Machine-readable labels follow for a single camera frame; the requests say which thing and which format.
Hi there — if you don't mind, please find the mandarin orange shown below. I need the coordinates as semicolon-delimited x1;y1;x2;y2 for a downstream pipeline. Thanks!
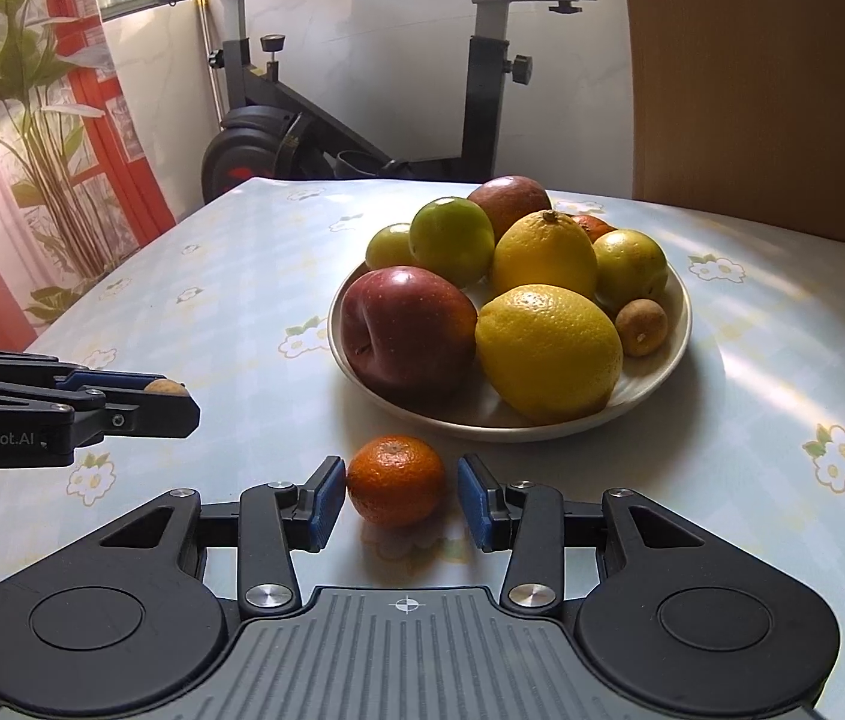
570;214;618;243
345;435;447;528

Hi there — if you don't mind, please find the green leafy plant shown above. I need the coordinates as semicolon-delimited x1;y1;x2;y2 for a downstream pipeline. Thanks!
0;0;119;323

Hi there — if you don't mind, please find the wooden door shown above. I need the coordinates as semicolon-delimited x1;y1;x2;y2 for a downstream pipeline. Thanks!
617;0;845;252

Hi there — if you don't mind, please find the red patterned curtain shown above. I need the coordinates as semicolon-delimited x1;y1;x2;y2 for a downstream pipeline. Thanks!
0;0;179;361

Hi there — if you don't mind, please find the large yellow lemon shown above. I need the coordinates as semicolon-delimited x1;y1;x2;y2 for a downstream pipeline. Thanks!
474;283;624;425

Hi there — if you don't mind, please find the metal pipe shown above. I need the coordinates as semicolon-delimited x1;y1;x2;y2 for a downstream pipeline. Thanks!
196;0;227;136

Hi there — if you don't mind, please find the cream round plate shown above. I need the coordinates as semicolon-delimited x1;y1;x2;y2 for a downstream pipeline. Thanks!
327;240;693;442

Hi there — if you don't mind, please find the green citrus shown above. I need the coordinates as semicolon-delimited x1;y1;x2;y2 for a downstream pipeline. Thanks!
408;196;497;287

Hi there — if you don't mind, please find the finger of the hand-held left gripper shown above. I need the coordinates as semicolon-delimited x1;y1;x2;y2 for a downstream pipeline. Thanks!
0;379;202;442
0;345;169;393

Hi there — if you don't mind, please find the small yellow-green apple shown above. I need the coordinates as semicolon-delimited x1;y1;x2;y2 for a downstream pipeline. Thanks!
593;229;669;310
365;223;416;271

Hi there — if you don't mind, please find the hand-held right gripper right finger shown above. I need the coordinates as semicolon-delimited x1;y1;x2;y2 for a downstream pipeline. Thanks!
456;454;708;608

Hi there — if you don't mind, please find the dark red apple at back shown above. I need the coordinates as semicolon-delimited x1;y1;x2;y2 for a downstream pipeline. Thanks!
467;175;553;241

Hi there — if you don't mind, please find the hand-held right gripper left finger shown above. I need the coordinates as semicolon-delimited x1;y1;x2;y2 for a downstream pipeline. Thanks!
96;456;348;616

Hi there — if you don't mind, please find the black exercise bike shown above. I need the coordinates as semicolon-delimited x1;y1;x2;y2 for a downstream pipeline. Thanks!
137;0;599;203

